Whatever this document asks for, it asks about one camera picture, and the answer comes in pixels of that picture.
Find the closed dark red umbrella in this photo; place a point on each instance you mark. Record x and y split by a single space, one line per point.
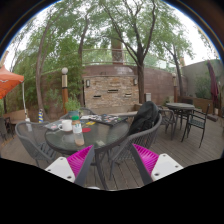
213 85

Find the dark printed tray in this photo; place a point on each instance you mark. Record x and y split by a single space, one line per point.
106 119

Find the potted green plant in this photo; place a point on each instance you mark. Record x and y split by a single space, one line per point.
72 106

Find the red round coaster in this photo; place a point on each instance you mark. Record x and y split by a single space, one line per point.
85 130

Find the round glass patio table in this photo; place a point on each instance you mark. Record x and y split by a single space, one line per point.
103 137

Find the round background patio table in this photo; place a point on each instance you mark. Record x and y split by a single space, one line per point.
177 108

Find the grey wicker chair left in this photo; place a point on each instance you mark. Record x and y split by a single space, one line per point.
32 137

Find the black metal chair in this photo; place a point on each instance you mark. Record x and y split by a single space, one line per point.
196 119

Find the grey wicker chair far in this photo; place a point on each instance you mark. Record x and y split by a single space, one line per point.
80 112

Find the black backpack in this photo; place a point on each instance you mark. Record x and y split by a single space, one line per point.
146 117

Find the large central tree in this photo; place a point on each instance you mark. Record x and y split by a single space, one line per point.
147 26

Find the clear bottle green cap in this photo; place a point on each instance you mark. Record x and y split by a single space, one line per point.
77 131

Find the white ceramic mug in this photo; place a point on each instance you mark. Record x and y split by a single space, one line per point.
65 125

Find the globe lamp post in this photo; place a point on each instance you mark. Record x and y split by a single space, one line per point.
64 88

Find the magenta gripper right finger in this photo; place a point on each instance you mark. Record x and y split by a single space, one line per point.
152 166

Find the orange patio umbrella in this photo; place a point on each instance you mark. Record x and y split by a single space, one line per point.
8 81

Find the grey wicker chair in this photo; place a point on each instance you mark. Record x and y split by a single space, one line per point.
32 137
80 112
144 138

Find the grey wicker chair right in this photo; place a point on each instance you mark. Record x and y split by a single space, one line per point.
144 138

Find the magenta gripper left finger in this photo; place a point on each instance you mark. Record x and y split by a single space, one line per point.
75 167

